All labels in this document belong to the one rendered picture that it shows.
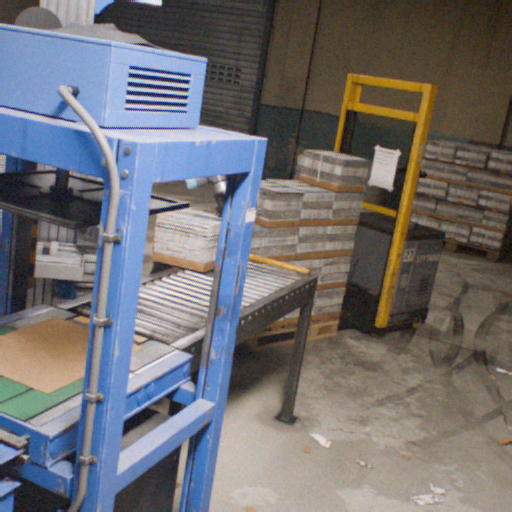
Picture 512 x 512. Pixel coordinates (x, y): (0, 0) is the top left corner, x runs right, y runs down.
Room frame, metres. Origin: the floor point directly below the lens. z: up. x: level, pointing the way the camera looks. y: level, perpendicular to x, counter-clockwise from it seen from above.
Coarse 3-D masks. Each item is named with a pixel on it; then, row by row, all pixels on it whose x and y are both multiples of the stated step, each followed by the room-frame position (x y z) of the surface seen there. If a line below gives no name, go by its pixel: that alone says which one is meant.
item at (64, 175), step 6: (60, 174) 1.99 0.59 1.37; (66, 174) 2.00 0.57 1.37; (60, 180) 1.99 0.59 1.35; (66, 180) 2.00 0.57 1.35; (54, 186) 2.00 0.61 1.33; (60, 186) 1.99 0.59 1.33; (66, 186) 2.00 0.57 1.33; (54, 192) 1.98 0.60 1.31; (60, 192) 1.98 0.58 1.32; (66, 192) 1.98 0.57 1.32; (72, 192) 2.00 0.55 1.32
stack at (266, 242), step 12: (264, 228) 4.27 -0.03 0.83; (276, 228) 4.33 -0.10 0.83; (288, 228) 4.41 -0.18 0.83; (300, 228) 4.49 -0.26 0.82; (312, 228) 4.57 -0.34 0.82; (324, 228) 4.65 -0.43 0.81; (252, 240) 4.20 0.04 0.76; (264, 240) 4.28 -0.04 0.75; (276, 240) 4.34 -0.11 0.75; (288, 240) 4.42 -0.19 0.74; (300, 240) 4.50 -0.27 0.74; (312, 240) 4.58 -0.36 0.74; (324, 240) 4.66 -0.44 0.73; (252, 252) 4.20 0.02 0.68; (264, 252) 4.29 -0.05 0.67; (276, 252) 4.35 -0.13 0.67; (288, 252) 4.43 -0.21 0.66; (300, 252) 4.51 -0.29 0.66; (312, 252) 4.58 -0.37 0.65; (156, 264) 4.10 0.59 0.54; (168, 264) 4.01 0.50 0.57; (264, 264) 4.29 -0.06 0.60; (300, 264) 4.52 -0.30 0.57; (312, 264) 4.61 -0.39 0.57; (312, 312) 4.66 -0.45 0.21; (252, 336) 4.28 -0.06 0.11; (240, 348) 4.23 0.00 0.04; (252, 348) 4.30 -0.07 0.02; (264, 348) 4.37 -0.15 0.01
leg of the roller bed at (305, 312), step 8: (304, 304) 3.41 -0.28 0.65; (312, 304) 3.43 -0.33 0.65; (304, 312) 3.41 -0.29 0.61; (304, 320) 3.41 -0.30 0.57; (296, 328) 3.42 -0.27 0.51; (304, 328) 3.41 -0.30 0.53; (296, 336) 3.42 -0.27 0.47; (304, 336) 3.41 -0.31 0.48; (296, 344) 3.42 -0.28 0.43; (304, 344) 3.43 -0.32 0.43; (296, 352) 3.41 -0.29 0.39; (296, 360) 3.41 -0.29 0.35; (296, 368) 3.41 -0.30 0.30; (288, 376) 3.42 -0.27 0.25; (296, 376) 3.40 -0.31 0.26; (288, 384) 3.42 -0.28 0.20; (296, 384) 3.42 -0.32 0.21; (288, 392) 3.41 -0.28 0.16; (296, 392) 3.44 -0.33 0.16; (288, 400) 3.41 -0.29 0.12; (288, 408) 3.41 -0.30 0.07; (288, 416) 3.41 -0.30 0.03
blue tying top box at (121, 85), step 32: (0, 32) 1.82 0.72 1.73; (32, 32) 1.78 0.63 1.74; (0, 64) 1.82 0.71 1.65; (32, 64) 1.78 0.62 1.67; (64, 64) 1.74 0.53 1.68; (96, 64) 1.70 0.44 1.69; (128, 64) 1.75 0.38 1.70; (160, 64) 1.88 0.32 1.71; (192, 64) 2.02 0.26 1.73; (0, 96) 1.82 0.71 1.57; (32, 96) 1.78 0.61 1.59; (96, 96) 1.70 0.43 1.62; (128, 96) 1.77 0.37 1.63; (160, 96) 1.91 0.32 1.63; (192, 96) 2.04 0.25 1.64
